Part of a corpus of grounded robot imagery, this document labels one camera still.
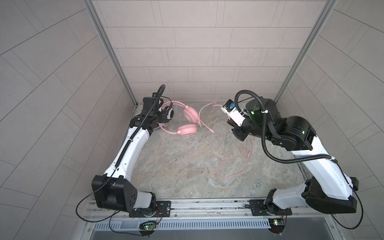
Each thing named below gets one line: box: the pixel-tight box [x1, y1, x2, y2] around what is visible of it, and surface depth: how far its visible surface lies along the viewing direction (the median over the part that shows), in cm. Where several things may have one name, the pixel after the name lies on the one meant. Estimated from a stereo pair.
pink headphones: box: [158, 101, 199, 136], surface depth 76 cm
